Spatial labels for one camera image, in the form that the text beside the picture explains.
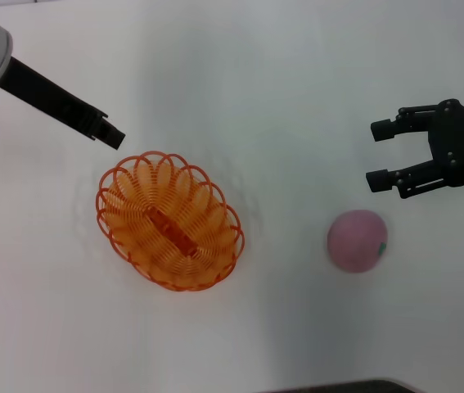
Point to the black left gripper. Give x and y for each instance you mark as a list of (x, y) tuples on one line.
[(51, 98)]

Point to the pink peach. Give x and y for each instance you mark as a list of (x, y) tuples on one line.
[(356, 241)]

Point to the orange woven plastic basket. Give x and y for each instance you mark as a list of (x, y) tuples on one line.
[(174, 229)]

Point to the dark rounded panel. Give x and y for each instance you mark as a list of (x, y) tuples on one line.
[(338, 387)]

